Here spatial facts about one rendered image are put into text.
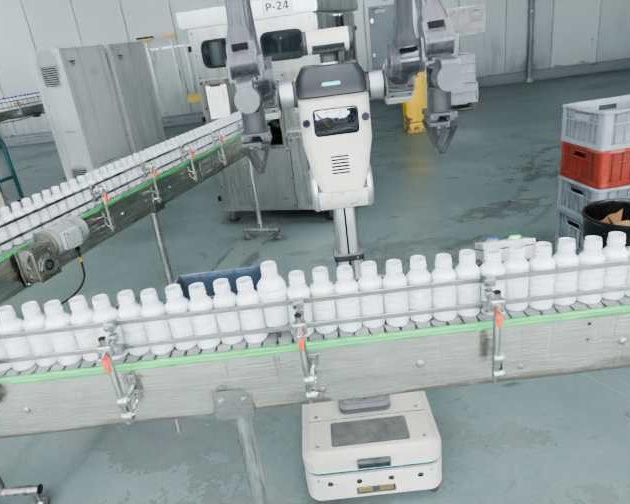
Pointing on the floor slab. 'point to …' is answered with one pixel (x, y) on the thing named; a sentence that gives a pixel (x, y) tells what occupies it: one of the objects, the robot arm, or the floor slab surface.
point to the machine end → (279, 161)
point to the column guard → (412, 111)
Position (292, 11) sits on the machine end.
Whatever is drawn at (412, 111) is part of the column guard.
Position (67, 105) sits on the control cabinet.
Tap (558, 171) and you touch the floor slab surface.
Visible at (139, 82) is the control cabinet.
